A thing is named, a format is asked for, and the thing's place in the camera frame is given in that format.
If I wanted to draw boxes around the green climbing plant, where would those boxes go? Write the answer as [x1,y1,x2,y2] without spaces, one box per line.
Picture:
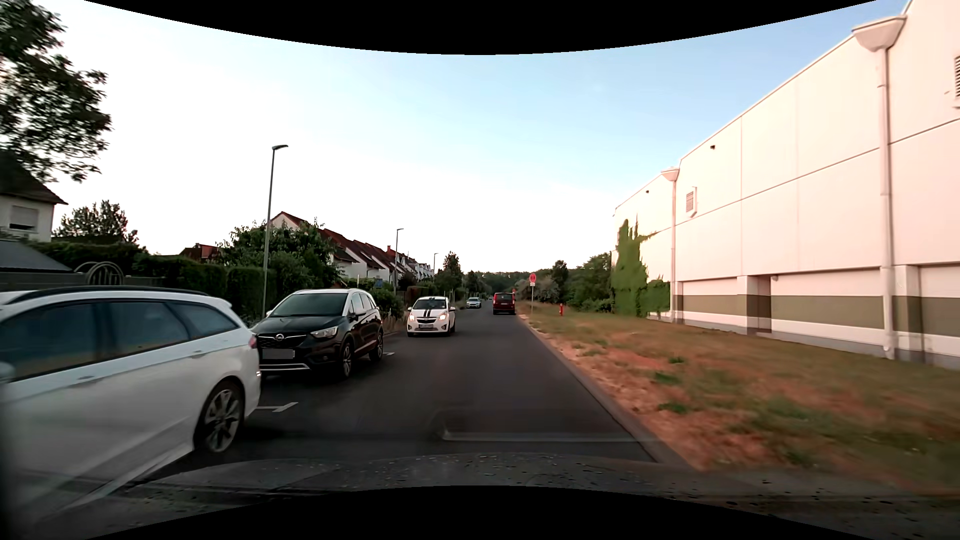
[610,218,672,319]

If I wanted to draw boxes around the white car with black stripes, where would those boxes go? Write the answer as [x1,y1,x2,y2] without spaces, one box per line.
[405,296,457,337]

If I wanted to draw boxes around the white estate car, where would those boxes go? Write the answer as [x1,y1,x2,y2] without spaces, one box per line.
[0,285,262,526]

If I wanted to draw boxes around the group of green trees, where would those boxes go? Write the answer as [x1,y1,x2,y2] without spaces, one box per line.
[517,252,615,313]

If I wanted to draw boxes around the road markings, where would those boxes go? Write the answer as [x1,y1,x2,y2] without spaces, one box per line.
[253,349,397,414]

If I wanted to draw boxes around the large white hall building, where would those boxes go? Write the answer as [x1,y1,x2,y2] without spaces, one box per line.
[612,0,960,370]

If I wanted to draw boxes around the row of red-roofed houses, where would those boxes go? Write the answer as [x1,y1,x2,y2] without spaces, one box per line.
[178,210,436,286]

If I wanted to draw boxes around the white house with dark roof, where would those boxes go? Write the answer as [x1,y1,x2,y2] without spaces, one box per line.
[0,150,75,273]

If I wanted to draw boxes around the large dark tree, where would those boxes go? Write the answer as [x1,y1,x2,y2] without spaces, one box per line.
[0,0,114,185]

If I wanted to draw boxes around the tall grey lamp post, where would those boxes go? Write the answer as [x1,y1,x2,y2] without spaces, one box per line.
[261,144,289,319]

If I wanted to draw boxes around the dry grass verge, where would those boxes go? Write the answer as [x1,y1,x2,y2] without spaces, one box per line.
[516,301,960,492]

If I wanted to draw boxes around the green hedge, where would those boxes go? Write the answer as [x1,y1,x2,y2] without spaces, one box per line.
[22,240,280,324]

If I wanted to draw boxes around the leafy tree behind house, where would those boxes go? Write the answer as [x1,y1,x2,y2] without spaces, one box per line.
[52,199,141,246]

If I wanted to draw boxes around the car's own bonnet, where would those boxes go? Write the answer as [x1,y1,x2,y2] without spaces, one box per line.
[30,452,960,540]

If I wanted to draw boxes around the green tree behind hedge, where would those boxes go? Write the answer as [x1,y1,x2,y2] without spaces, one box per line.
[217,219,346,297]

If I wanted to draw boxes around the dark grey asphalt road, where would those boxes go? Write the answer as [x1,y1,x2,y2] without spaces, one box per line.
[150,303,676,481]

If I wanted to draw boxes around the row of trees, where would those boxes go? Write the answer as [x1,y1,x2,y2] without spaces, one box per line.
[435,251,526,300]

